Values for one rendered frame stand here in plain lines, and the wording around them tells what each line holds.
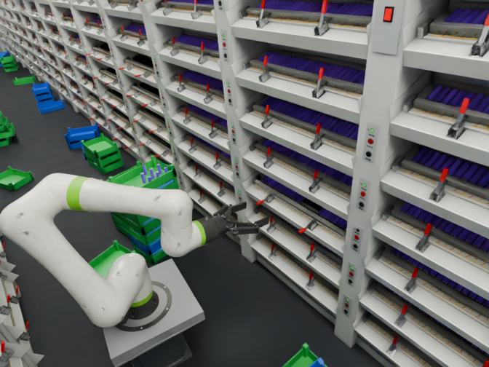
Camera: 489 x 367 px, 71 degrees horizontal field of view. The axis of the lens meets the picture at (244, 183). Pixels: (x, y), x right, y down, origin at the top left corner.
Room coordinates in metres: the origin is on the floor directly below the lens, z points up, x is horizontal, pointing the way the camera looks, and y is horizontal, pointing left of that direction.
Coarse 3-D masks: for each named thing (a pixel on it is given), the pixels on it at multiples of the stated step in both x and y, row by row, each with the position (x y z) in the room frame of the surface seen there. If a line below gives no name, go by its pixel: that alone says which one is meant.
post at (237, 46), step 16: (224, 0) 1.44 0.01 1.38; (240, 0) 1.45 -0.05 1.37; (224, 16) 1.44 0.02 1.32; (240, 48) 1.44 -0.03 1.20; (224, 64) 1.47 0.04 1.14; (224, 80) 1.48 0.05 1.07; (224, 96) 1.49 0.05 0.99; (240, 96) 1.43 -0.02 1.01; (240, 128) 1.42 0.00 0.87; (240, 144) 1.42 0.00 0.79; (240, 160) 1.43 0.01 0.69; (240, 240) 1.49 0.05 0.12; (256, 256) 1.44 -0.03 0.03
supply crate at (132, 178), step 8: (152, 160) 1.81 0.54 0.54; (136, 168) 1.73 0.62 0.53; (168, 168) 1.73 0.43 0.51; (112, 176) 1.62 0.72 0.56; (120, 176) 1.66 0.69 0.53; (128, 176) 1.69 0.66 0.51; (136, 176) 1.72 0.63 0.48; (160, 176) 1.61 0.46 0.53; (168, 176) 1.65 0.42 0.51; (128, 184) 1.64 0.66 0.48; (136, 184) 1.63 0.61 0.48; (144, 184) 1.63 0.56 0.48; (152, 184) 1.57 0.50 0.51; (160, 184) 1.61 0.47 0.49
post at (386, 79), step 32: (416, 0) 0.87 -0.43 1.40; (448, 0) 0.96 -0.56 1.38; (384, 64) 0.89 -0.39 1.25; (384, 96) 0.87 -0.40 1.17; (384, 128) 0.86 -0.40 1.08; (384, 160) 0.86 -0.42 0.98; (352, 192) 0.92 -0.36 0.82; (384, 192) 0.88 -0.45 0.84; (352, 224) 0.91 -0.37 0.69; (352, 256) 0.90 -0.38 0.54; (352, 288) 0.88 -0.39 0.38; (352, 320) 0.86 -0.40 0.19
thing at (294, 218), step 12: (252, 180) 1.43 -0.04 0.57; (252, 192) 1.39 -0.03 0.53; (264, 192) 1.36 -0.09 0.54; (264, 204) 1.31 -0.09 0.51; (276, 204) 1.27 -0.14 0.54; (288, 216) 1.18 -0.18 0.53; (300, 216) 1.16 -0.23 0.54; (300, 228) 1.12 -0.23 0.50; (324, 240) 1.01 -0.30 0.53; (336, 240) 0.99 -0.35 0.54; (336, 252) 0.97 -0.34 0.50
